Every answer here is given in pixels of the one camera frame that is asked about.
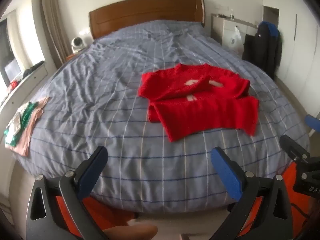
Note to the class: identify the dark clothes heap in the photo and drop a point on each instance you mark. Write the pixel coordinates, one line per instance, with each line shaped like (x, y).
(32, 68)

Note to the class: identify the folded pink shirt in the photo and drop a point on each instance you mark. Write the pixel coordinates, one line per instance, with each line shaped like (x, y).
(32, 130)

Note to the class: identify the white bedside cabinet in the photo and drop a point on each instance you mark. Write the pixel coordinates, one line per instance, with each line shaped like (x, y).
(226, 31)

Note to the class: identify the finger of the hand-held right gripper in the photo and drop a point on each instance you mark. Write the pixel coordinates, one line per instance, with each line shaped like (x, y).
(313, 123)
(293, 146)

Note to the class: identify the white wardrobe door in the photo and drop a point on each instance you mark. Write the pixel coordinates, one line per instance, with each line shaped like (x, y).
(300, 62)

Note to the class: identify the white plastic bag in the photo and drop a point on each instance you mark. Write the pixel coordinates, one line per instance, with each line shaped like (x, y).
(235, 38)

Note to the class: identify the person's left hand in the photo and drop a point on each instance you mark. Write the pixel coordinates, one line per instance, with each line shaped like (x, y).
(130, 232)

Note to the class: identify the bed with striped blue sheet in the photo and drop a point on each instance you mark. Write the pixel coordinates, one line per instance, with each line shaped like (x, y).
(100, 92)

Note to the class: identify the small red item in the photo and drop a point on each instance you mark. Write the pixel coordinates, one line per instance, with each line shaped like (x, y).
(14, 85)

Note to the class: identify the red knit sweater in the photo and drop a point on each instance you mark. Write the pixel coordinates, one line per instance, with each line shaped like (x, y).
(200, 115)

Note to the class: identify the orange cloth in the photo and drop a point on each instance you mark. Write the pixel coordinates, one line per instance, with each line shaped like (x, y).
(105, 212)

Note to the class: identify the beige curtain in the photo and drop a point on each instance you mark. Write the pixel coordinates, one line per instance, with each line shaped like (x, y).
(56, 25)

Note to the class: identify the small white round appliance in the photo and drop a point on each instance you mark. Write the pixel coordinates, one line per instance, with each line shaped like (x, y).
(78, 44)

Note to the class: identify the window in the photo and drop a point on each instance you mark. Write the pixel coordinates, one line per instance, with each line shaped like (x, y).
(7, 55)

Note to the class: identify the wooden headboard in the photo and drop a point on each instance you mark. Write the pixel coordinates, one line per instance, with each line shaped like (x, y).
(140, 15)

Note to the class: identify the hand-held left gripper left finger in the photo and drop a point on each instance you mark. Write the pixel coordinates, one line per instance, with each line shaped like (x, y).
(91, 173)

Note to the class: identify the folded green and white garment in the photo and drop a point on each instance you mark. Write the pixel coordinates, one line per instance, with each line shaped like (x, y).
(26, 113)

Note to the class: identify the dark jacket with blue trim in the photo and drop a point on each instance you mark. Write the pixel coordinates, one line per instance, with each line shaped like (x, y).
(265, 52)

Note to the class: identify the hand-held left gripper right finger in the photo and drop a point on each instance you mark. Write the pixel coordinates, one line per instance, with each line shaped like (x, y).
(226, 172)

